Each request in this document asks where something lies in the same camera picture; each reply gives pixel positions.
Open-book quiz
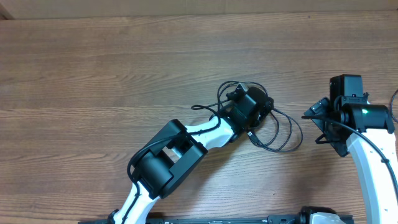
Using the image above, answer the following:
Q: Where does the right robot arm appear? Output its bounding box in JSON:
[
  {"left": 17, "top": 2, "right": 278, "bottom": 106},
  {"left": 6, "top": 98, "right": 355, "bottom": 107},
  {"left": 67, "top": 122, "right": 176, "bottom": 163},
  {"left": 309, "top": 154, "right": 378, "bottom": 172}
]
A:
[{"left": 303, "top": 74, "right": 397, "bottom": 223}]

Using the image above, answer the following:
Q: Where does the black USB cable one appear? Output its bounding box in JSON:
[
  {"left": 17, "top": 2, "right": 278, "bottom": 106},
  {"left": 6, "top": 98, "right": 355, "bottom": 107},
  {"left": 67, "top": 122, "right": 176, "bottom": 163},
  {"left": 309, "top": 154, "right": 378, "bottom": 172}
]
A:
[{"left": 389, "top": 89, "right": 398, "bottom": 124}]

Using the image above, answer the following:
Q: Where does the black USB cable two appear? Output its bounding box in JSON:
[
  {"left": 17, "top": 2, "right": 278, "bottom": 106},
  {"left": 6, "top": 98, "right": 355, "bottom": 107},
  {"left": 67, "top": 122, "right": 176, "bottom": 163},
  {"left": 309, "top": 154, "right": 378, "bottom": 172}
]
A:
[{"left": 191, "top": 80, "right": 304, "bottom": 153}]

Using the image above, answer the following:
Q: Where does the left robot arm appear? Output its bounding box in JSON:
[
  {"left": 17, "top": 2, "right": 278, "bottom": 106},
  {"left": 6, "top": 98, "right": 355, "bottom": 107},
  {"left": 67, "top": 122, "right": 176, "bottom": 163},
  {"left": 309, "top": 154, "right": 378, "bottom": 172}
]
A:
[{"left": 107, "top": 82, "right": 274, "bottom": 224}]

